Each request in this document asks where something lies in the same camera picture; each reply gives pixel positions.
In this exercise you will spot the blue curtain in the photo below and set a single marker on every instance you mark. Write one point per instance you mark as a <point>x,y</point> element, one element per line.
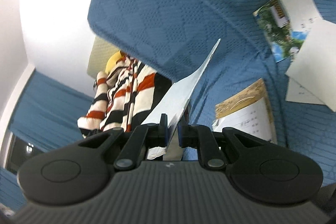
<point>44,118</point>

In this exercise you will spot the white booklet top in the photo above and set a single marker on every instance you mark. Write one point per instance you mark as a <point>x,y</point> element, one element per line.
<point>314,66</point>

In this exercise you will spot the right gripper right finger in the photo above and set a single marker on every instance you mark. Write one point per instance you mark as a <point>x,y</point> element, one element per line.
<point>207,144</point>

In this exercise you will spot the white booklet underneath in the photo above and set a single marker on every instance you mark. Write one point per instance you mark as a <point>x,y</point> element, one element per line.
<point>297,93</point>

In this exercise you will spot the striped red black white blanket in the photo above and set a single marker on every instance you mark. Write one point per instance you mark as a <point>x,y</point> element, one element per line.
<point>124,98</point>

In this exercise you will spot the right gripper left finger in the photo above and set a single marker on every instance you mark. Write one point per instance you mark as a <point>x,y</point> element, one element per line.
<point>143,138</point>

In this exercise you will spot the tan painting cover notebook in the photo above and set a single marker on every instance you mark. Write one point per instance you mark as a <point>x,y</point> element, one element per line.
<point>248,111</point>

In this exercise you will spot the beige quilted pillow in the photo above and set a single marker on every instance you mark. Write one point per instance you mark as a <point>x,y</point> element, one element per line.
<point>99,56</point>

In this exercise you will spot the blue textured sofa cover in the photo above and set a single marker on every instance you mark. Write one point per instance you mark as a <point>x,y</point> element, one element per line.
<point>175,36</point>

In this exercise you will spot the green landscape cover notebook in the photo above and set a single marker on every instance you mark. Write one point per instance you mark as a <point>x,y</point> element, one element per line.
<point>286,24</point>

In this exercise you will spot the white lined notebook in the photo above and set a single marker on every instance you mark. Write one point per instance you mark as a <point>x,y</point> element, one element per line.
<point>174,103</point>

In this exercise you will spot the yellow plush toy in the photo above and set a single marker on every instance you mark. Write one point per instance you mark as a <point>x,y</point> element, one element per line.
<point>113,60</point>

